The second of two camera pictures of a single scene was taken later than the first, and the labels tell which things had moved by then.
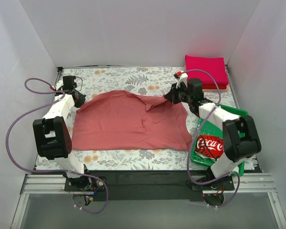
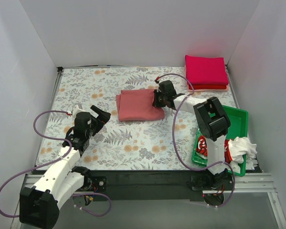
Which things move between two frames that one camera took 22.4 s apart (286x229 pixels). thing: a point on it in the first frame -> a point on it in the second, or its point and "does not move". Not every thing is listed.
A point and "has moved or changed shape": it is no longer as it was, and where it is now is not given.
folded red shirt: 213,86 does not move
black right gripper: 172,96 -> 157,98
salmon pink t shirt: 125,120 has moved or changed shape
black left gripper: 80,98 -> 96,121
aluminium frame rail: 54,184 does not move
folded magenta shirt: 214,66 does not move
